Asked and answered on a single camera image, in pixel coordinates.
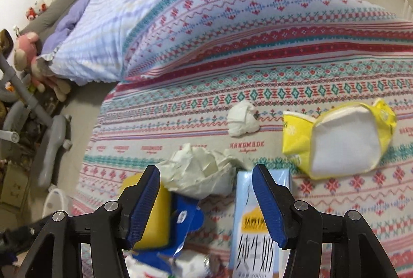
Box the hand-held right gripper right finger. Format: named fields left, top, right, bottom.
left=252, top=164, right=399, bottom=278

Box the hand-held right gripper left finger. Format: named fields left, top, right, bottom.
left=18, top=164, right=162, bottom=278

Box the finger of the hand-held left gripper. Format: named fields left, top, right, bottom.
left=0, top=220, right=49, bottom=264

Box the blue plastic wrapper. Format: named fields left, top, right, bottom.
left=132, top=192, right=205, bottom=261

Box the white trash bin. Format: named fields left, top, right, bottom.
left=43, top=188, right=81, bottom=217

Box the yellow tissue pack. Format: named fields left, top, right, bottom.
left=282, top=98, right=397, bottom=181

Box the yellow sponge block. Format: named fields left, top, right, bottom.
left=119, top=173, right=172, bottom=251

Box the blue milk carton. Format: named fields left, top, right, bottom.
left=227, top=168, right=292, bottom=278

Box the cardboard box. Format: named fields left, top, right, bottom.
left=0, top=162, right=31, bottom=211

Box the large crumpled white paper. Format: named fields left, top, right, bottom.
left=156, top=142, right=255, bottom=199

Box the small crumpled white tissue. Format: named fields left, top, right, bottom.
left=227, top=100, right=261, bottom=137

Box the grey adjustable chair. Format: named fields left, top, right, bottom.
left=0, top=52, right=73, bottom=188

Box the patterned bed sheet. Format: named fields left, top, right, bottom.
left=69, top=0, right=413, bottom=278

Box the blue plaid quilt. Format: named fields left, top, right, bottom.
left=40, top=0, right=201, bottom=85

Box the pink plush monkey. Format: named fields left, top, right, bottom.
left=13, top=31, right=72, bottom=101

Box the small red wall sticker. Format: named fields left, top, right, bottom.
left=26, top=1, right=49, bottom=21

